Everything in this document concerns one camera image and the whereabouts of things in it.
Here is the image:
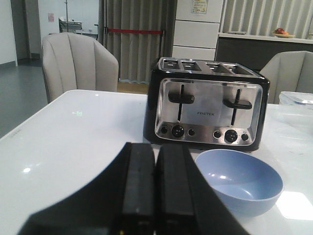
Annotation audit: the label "right beige armchair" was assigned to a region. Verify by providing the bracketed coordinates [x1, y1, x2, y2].
[260, 51, 313, 104]

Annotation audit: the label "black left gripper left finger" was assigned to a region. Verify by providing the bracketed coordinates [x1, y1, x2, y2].
[19, 143, 155, 235]

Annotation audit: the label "red barrier belt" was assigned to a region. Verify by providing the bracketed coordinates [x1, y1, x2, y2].
[107, 28, 163, 35]

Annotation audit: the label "black and chrome toaster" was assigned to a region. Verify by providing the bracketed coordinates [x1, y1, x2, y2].
[143, 57, 270, 152]

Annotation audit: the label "blue bowl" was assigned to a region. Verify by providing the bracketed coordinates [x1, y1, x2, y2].
[195, 149, 284, 217]

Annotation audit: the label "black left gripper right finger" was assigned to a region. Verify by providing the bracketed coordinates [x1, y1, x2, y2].
[156, 144, 248, 235]

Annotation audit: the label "clear plastic container blue clips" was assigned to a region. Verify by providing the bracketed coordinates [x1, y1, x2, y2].
[279, 91, 313, 110]

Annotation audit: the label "grey kitchen counter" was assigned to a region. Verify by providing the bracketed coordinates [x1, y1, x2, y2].
[215, 33, 313, 71]

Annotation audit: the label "beige armchair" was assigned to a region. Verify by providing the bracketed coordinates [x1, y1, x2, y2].
[260, 51, 313, 104]
[42, 32, 119, 102]

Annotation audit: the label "left beige armchair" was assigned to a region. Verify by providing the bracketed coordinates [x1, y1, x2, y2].
[42, 32, 119, 102]

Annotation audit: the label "fruit bowl on counter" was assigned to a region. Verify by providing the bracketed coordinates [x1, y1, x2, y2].
[272, 28, 295, 38]

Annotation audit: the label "white drawer cabinet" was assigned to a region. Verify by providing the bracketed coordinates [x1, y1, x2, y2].
[172, 0, 224, 60]

